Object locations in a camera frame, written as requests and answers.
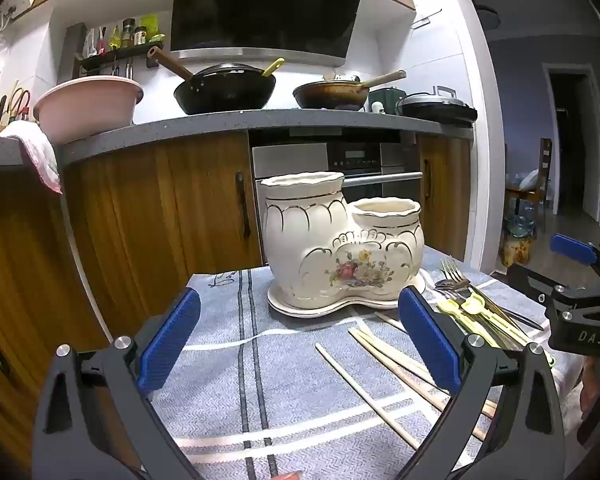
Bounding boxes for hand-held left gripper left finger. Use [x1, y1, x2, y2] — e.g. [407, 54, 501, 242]
[32, 287, 203, 480]

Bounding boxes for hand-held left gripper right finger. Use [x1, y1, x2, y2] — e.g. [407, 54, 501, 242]
[397, 287, 566, 480]

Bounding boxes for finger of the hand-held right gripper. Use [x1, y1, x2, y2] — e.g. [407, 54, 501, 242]
[550, 233, 600, 288]
[506, 262, 562, 312]

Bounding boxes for yellow plastic fork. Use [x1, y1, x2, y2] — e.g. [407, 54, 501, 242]
[436, 301, 523, 350]

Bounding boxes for silver fork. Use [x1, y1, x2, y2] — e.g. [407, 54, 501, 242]
[440, 257, 546, 332]

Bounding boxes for yellow plastic spoon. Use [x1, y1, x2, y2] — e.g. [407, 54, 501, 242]
[459, 293, 553, 363]

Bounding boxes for flower-shaped metal spoon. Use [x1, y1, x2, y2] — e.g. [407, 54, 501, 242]
[434, 280, 481, 295]

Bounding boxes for cream floral ceramic utensil holder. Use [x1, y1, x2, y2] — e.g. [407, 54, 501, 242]
[258, 171, 426, 309]

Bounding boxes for person's right hand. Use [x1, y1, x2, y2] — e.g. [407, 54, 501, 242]
[578, 357, 600, 413]

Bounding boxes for clear water jug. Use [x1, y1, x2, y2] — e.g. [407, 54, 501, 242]
[501, 212, 537, 268]

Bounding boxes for white bag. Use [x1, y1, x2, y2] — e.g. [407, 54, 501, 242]
[520, 170, 549, 194]

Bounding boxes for wooden chair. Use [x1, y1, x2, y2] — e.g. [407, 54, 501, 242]
[505, 137, 554, 233]

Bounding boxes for cream ceramic saucer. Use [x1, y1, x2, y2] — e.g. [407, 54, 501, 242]
[266, 270, 427, 319]

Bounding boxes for wide wooden cabinet door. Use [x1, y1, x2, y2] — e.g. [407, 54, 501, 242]
[62, 131, 267, 331]

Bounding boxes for blue-grey checked tablecloth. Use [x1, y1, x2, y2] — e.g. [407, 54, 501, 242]
[150, 245, 588, 480]

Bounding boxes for wooden corner cabinet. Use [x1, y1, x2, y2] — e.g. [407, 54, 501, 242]
[0, 166, 108, 466]

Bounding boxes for black electric baking pan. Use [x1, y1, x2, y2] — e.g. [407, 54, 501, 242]
[396, 86, 478, 128]

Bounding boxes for built-in steel oven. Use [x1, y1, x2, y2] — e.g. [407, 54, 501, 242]
[249, 129, 424, 273]

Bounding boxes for grey speckled countertop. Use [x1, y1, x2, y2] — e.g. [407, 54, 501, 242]
[0, 107, 476, 168]

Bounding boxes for white cloth with pink edge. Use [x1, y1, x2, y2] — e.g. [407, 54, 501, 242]
[0, 120, 63, 196]

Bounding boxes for green kettle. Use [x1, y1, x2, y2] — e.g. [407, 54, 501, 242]
[367, 87, 406, 115]

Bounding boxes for pink plastic basin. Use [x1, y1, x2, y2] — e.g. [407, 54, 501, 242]
[32, 76, 145, 146]

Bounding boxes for dark ceiling lamp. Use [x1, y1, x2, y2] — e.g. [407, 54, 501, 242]
[472, 0, 502, 31]

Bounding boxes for brown frying pan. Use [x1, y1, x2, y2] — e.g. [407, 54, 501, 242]
[292, 70, 408, 112]

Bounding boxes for black wok lid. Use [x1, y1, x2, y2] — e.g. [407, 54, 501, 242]
[194, 62, 272, 78]

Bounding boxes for yellow-green packet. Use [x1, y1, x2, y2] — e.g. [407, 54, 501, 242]
[140, 14, 166, 44]

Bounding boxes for black range hood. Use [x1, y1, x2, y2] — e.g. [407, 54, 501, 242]
[170, 0, 368, 68]

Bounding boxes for white door frame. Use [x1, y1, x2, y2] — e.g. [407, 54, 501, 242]
[541, 62, 600, 227]

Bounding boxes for black cabinet handle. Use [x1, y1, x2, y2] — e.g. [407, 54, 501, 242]
[235, 171, 251, 239]
[422, 159, 434, 207]

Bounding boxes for black wok with wooden handle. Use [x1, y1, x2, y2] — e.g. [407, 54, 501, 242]
[147, 46, 277, 115]

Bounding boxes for metal wall bracket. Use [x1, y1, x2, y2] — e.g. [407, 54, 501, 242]
[412, 9, 443, 29]

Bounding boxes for red-handled scissors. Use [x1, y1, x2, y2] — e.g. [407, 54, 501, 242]
[11, 87, 31, 122]

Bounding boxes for black wall spice rack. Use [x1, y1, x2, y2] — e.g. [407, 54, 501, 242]
[65, 22, 163, 78]

